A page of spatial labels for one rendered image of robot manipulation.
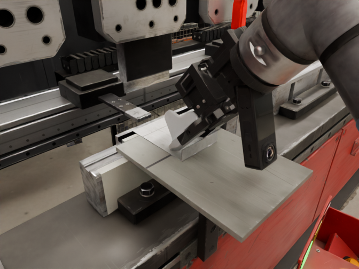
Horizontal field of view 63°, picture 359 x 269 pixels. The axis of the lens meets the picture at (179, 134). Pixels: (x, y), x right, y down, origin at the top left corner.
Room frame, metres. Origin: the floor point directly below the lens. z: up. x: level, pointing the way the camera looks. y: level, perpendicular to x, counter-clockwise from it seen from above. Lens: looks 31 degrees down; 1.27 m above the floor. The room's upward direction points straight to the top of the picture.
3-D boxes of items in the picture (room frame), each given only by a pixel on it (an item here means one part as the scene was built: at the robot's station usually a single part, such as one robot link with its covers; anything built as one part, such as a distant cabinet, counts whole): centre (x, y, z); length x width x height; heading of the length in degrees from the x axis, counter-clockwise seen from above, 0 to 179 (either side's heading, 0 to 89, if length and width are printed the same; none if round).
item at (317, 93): (0.87, -0.42, 0.89); 0.30 x 0.05 x 0.03; 134
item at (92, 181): (0.53, 0.02, 0.92); 0.39 x 0.06 x 0.10; 134
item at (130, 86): (0.49, 0.06, 1.13); 0.10 x 0.02 x 0.10; 134
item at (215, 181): (0.38, -0.05, 1.00); 0.26 x 0.18 x 0.01; 44
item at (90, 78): (0.61, 0.16, 1.01); 0.26 x 0.12 x 0.05; 44
